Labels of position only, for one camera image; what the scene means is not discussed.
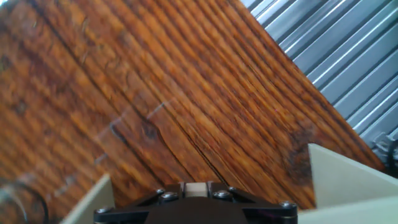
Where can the beige open tray box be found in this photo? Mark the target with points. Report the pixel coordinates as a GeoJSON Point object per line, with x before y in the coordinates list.
{"type": "Point", "coordinates": [342, 180]}

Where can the wood grain table mat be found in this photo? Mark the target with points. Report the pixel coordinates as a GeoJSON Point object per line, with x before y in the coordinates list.
{"type": "Point", "coordinates": [155, 93]}

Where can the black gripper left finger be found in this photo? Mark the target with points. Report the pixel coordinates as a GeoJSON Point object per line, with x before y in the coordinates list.
{"type": "Point", "coordinates": [130, 213]}

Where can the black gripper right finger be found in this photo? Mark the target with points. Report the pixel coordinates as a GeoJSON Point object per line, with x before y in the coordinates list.
{"type": "Point", "coordinates": [267, 213]}

